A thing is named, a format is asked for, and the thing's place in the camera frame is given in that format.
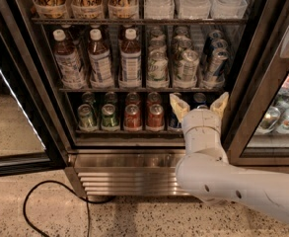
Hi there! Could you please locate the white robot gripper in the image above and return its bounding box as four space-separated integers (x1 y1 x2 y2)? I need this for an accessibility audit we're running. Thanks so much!
170 92 229 163

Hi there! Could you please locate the red bull can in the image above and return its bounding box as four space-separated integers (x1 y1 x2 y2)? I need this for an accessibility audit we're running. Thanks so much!
204 30 224 46
204 48 229 82
201 39 228 64

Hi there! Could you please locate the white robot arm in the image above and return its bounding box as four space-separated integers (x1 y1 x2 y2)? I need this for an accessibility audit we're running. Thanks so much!
170 93 289 224

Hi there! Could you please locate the front right blue can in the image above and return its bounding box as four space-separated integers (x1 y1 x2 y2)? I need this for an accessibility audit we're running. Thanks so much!
197 105 209 110

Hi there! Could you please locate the blue can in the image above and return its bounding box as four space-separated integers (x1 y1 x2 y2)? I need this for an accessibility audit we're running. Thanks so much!
169 110 181 130
197 105 209 110

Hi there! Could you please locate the front left blue can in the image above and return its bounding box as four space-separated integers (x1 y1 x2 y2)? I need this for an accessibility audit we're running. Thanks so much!
169 110 181 130

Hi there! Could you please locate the front white can right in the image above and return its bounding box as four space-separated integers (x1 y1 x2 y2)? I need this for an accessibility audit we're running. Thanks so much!
175 49 199 82

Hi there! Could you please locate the front right red can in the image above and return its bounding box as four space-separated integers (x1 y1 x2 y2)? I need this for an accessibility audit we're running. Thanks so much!
147 104 164 131

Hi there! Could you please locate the front white green can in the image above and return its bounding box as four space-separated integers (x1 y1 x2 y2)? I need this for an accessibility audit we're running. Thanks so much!
147 49 168 88

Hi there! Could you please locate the front left red can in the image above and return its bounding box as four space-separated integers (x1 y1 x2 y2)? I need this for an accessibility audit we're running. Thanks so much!
123 104 142 131

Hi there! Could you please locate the steel fridge bottom grille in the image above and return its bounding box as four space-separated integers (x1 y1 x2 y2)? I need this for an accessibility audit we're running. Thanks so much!
64 153 187 197

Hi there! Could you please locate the front left green can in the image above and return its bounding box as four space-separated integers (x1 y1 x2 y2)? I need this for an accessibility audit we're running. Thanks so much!
78 104 97 131

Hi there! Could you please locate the open glass fridge door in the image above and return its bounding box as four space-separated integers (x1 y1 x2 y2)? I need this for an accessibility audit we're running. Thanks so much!
0 0 65 177

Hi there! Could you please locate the right brown tea bottle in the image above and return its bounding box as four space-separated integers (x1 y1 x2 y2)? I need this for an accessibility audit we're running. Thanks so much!
120 29 142 88

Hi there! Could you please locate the brown tea bottle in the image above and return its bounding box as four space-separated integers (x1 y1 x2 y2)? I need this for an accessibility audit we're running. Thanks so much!
53 30 87 89
88 29 114 88
120 29 142 88

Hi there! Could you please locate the middle brown tea bottle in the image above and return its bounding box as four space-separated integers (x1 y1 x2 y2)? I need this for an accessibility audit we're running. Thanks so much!
88 29 114 88

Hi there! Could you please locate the left brown tea bottle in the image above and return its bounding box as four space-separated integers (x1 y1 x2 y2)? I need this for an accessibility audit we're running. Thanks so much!
53 30 87 89

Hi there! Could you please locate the black power cable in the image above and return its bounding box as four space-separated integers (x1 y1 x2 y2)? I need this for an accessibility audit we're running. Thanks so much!
22 180 116 237

